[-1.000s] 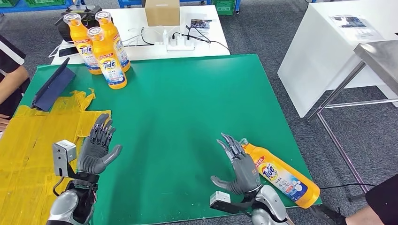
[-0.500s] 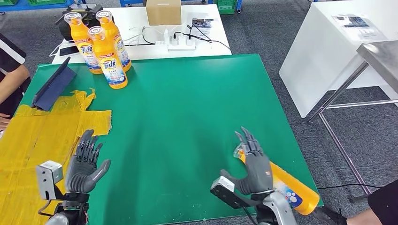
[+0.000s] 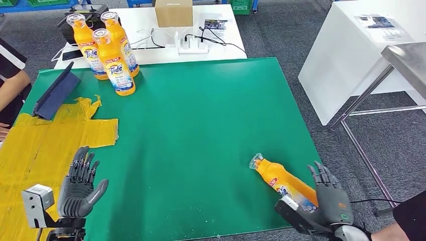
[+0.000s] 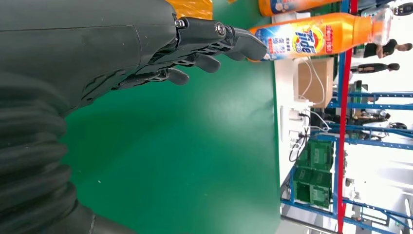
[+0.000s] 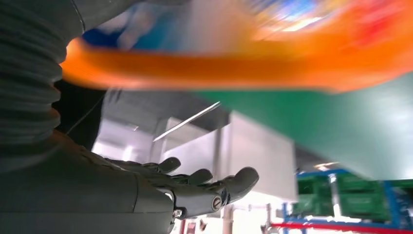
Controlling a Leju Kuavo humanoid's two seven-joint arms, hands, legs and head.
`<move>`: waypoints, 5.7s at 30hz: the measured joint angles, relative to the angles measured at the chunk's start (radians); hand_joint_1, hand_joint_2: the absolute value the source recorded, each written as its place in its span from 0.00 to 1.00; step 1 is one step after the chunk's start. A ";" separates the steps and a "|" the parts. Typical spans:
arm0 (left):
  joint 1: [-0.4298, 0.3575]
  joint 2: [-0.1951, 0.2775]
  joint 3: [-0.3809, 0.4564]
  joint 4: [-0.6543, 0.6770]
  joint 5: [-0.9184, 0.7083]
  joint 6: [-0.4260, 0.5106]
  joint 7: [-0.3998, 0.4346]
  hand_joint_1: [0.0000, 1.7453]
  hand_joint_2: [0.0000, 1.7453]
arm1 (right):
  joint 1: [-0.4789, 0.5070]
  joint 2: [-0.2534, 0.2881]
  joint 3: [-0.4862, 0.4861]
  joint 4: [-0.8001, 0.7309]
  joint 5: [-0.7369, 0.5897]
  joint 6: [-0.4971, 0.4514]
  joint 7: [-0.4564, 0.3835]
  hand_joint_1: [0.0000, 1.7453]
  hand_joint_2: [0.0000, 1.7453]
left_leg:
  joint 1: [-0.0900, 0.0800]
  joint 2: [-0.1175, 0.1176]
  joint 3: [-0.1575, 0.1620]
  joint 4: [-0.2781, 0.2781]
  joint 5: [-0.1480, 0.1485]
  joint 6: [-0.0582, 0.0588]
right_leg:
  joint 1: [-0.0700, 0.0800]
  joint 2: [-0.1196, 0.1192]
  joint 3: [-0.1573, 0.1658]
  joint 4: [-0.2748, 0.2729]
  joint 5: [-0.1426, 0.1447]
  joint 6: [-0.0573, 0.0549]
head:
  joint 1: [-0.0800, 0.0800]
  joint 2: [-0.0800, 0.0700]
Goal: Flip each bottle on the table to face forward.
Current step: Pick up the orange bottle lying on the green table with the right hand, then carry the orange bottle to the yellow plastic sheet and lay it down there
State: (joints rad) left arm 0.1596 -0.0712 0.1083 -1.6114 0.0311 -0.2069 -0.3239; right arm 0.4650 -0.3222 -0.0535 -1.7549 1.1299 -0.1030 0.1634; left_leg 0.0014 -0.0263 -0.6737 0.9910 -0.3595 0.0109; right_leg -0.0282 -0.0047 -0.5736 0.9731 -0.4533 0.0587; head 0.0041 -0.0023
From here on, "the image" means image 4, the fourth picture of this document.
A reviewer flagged brown cardboard box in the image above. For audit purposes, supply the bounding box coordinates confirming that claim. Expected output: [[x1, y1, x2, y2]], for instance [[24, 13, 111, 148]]
[[297, 57, 335, 109]]

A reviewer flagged green plastic crate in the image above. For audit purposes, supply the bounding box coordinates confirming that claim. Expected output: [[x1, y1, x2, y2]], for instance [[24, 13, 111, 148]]
[[297, 139, 335, 172], [292, 166, 333, 209]]

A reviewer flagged white rectangular table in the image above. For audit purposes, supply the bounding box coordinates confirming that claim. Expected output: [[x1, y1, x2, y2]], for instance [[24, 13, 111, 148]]
[[272, 11, 339, 190]]

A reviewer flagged blue steel shelf rack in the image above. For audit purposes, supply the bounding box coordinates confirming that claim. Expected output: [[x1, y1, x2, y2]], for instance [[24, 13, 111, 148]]
[[280, 0, 413, 234]]

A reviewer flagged orange detergent bottle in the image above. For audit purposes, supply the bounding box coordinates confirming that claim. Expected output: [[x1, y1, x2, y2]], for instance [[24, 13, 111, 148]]
[[248, 8, 394, 62], [258, 0, 343, 18]]

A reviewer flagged black power cable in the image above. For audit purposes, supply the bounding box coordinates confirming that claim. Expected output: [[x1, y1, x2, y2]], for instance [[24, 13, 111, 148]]
[[288, 112, 313, 163]]

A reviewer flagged white charging cable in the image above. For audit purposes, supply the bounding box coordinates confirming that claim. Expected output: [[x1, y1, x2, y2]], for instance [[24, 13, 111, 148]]
[[297, 58, 327, 108]]

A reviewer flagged green table mat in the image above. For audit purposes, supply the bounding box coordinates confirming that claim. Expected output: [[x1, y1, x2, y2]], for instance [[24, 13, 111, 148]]
[[59, 0, 282, 234]]

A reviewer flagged person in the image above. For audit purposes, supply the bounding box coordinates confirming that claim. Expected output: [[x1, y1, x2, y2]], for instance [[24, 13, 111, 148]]
[[363, 39, 413, 59], [350, 62, 401, 75]]

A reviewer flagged red barrier rail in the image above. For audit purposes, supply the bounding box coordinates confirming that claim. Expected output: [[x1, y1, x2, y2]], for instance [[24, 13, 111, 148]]
[[336, 0, 359, 234]]

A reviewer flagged white power strip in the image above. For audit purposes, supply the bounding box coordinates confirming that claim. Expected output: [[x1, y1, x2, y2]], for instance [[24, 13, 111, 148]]
[[287, 108, 308, 150]]

